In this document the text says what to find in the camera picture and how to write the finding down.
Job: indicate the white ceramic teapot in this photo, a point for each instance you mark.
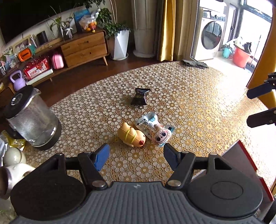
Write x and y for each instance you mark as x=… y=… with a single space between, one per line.
x=13 y=171

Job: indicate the white washing machine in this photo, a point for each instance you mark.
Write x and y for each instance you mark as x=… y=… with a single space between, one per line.
x=208 y=35

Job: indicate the white planter with plant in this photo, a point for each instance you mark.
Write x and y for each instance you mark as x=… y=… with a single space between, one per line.
x=117 y=35

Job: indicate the white blue snack pouch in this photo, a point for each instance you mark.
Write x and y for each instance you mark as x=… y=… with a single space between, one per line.
x=147 y=122

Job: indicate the wooden tv cabinet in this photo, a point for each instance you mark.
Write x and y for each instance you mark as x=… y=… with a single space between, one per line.
x=81 y=49

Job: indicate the purple kettlebell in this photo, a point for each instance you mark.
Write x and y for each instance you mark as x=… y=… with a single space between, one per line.
x=18 y=83

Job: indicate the pink small suitcase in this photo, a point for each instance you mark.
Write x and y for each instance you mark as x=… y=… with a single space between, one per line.
x=57 y=61

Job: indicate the photo frame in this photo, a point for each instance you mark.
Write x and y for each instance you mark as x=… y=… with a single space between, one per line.
x=21 y=45

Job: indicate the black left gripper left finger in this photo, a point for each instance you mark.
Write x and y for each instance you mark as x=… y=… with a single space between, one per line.
x=91 y=164

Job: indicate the potted spider plant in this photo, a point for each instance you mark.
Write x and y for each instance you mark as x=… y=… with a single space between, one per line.
x=64 y=28

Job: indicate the white standing air conditioner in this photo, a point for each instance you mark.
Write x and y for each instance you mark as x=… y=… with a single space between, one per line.
x=145 y=16

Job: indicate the red white cardboard box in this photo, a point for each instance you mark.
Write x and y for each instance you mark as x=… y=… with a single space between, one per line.
x=230 y=188

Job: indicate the black snack packet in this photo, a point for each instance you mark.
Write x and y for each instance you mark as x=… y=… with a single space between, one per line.
x=140 y=96

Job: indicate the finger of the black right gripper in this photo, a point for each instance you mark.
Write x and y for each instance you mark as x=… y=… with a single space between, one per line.
x=266 y=87
x=263 y=118

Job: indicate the black television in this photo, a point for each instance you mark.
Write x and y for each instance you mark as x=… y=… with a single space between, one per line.
x=18 y=16

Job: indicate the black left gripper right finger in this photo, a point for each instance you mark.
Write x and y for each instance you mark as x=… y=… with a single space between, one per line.
x=182 y=165

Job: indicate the yellow curtain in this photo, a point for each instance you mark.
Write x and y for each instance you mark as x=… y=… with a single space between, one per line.
x=166 y=39

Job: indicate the grey cloth on table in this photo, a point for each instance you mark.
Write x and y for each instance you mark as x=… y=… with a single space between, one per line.
x=195 y=64

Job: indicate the pink bunny face toy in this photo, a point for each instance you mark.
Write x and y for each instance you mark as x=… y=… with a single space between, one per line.
x=160 y=135

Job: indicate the yellow duck plush toy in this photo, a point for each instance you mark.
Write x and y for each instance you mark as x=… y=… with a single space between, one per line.
x=130 y=136

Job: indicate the orange radio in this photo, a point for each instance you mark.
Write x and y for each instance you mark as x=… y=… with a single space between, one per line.
x=25 y=54

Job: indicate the black speaker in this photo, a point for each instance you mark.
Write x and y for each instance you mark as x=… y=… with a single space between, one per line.
x=42 y=38

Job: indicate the red plastic bucket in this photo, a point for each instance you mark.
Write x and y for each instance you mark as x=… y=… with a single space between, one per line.
x=240 y=57

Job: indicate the bag of fruit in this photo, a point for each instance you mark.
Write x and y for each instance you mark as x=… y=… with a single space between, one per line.
x=86 y=20

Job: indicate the glass electric kettle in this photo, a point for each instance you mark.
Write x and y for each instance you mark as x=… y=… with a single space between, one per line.
x=29 y=115

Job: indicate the red gift box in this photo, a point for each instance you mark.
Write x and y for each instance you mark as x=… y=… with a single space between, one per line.
x=36 y=67

